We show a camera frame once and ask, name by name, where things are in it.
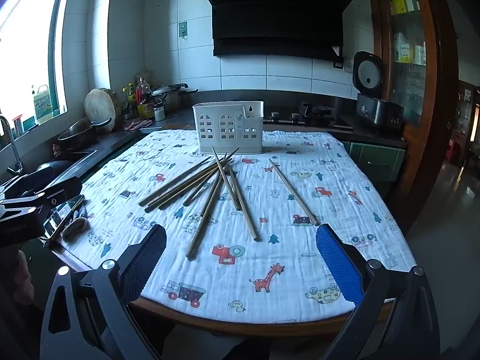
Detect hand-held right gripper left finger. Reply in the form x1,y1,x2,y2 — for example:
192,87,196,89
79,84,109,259
39,224,168,360

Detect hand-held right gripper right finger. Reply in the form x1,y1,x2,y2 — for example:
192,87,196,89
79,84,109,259
315,223,440,360

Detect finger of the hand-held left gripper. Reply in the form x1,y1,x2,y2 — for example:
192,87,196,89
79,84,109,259
35,177,83,211

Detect wooden chopstick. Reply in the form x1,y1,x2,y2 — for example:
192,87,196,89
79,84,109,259
269,158,319,227

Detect bunch of wooden chopsticks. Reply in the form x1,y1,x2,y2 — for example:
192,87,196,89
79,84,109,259
139,145,259,261

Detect white slotted utensil holder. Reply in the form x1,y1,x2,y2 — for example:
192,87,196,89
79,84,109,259
192,100,265,155

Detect black smartphone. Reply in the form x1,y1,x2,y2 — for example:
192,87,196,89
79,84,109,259
42,194,86,239

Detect grey knitted cloth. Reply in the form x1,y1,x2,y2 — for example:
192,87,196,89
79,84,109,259
61,217,89,241

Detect steel sink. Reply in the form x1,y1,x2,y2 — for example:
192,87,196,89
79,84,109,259
37,149,99,181

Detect dark wok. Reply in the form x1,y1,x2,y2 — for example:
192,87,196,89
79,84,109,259
57,117,113,150

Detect printed cartoon table cloth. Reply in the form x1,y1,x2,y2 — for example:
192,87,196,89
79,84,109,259
60,129,418,316

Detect steel faucet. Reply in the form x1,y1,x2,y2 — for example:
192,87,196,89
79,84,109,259
0,115,24,176

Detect detergent jug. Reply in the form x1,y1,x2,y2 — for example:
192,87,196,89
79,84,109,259
32,84,53,125

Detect round wooden cutting board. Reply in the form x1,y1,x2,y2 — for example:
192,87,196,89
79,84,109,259
84,88,121,133

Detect pink dish cloth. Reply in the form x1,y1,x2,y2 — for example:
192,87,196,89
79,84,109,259
124,118,153,131

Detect green base cabinet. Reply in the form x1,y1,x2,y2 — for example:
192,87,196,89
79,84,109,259
349,140,407,189

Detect dark sauce bottle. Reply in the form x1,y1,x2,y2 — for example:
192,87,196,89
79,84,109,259
136,77,155,119

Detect yellow-capped oil bottles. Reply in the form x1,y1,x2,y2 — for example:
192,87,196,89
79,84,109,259
127,82,137,118

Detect stainless steel counter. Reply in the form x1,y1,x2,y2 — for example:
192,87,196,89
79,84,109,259
56,97,409,166

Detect steel pressure cooker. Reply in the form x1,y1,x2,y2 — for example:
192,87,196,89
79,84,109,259
151,82,198,114

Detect window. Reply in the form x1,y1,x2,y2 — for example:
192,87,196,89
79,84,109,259
0,0,76,136

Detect black gas stove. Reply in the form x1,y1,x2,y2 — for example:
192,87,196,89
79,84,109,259
262,101,354,131

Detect black rice cooker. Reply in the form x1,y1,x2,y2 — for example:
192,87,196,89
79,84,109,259
352,50,406,133

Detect wooden glass door cabinet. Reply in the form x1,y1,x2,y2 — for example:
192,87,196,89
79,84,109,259
365,0,459,233

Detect black range hood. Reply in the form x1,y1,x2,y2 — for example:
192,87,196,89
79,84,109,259
199,0,357,59

